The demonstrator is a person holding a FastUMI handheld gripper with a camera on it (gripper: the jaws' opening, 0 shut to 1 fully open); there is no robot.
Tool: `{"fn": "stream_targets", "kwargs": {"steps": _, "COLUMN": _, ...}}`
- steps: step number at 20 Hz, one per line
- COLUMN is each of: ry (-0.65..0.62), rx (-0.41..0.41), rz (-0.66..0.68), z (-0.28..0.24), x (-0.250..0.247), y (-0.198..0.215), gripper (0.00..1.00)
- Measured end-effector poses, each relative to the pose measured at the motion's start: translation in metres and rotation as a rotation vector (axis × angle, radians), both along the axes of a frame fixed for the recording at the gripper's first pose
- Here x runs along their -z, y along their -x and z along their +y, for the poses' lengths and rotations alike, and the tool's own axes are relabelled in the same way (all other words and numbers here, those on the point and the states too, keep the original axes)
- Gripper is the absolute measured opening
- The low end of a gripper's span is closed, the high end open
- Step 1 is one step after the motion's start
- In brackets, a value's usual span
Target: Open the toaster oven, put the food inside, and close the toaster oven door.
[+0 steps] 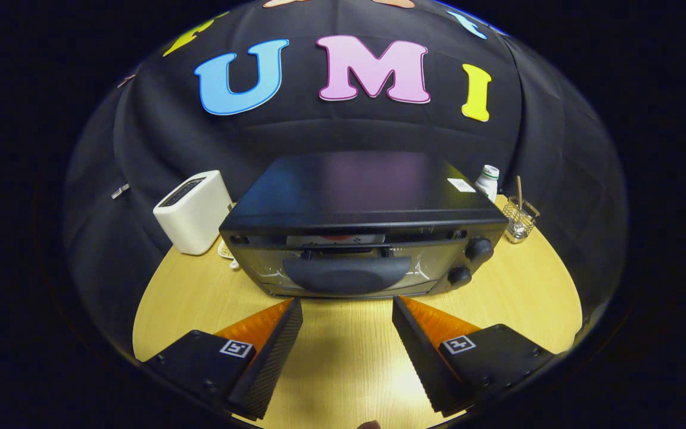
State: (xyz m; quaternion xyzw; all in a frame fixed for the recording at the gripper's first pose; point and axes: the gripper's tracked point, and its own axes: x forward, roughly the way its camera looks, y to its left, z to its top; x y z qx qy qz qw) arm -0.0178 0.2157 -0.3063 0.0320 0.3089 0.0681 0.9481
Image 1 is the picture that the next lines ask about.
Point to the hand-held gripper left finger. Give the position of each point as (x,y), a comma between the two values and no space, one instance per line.
(271,363)

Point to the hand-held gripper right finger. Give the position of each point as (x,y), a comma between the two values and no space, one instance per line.
(426,363)

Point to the black toaster oven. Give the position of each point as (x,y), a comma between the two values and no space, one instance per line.
(349,185)

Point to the white bread toaster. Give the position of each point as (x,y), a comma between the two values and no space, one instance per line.
(191,217)

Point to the white green-label bottle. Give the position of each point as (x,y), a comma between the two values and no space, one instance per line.
(489,182)

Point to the wooden stick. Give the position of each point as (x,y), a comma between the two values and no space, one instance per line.
(518,187)

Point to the silver cloth clip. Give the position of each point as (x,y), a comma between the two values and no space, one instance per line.
(120,190)

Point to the red cloth clip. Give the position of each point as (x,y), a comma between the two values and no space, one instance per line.
(127,79)

